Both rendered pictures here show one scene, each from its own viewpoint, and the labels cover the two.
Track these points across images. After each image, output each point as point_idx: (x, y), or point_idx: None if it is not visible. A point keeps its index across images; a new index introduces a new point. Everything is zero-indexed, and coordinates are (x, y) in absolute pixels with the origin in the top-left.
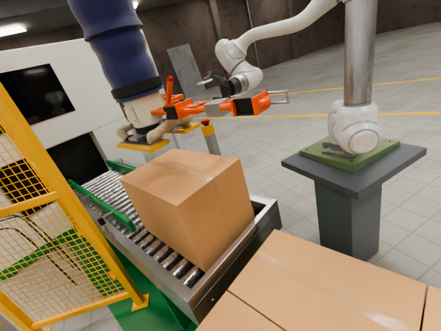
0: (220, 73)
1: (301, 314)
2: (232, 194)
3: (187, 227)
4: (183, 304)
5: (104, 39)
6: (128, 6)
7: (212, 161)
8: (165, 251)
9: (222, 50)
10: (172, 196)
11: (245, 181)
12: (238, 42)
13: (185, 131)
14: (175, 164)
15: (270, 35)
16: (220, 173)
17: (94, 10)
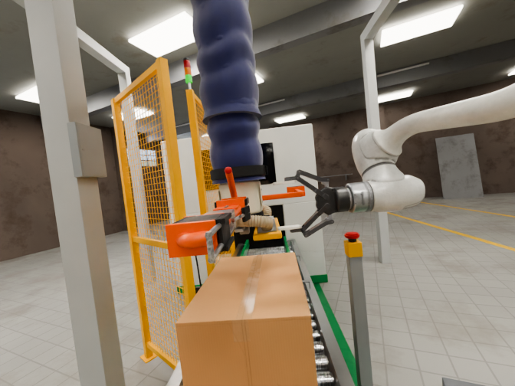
0: (315, 175)
1: None
2: (277, 366)
3: (181, 361)
4: None
5: (210, 125)
6: (237, 94)
7: (285, 294)
8: None
9: (355, 144)
10: (194, 309)
11: (313, 361)
12: (382, 134)
13: (254, 237)
14: (261, 273)
15: (440, 125)
16: (260, 318)
17: (206, 100)
